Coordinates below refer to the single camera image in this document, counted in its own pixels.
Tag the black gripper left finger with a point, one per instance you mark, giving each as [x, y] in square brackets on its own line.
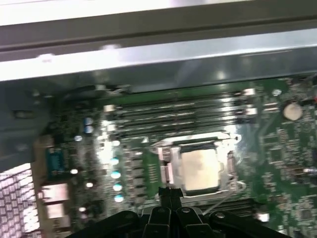
[158, 223]

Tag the round coin cell battery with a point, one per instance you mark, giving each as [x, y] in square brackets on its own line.
[293, 111]

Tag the green motherboard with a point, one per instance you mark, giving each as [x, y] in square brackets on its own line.
[284, 153]

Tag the metal socket cover frame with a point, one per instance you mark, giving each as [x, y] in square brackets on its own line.
[176, 161]

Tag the RAM slot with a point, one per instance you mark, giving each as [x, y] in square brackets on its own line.
[178, 100]
[262, 217]
[178, 119]
[178, 110]
[227, 205]
[178, 129]

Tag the silver CPU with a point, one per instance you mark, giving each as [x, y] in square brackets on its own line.
[200, 171]

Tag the thin metal locking lever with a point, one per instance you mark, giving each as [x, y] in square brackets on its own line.
[219, 203]
[236, 137]

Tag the open PC case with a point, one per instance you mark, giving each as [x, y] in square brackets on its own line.
[158, 34]

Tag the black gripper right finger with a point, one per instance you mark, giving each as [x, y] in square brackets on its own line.
[190, 223]

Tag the silver rear port block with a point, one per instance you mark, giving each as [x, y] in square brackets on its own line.
[55, 194]
[57, 215]

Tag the blue rear port connector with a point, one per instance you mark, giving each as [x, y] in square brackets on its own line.
[55, 163]

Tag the CPU socket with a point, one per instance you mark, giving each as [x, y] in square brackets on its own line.
[163, 158]

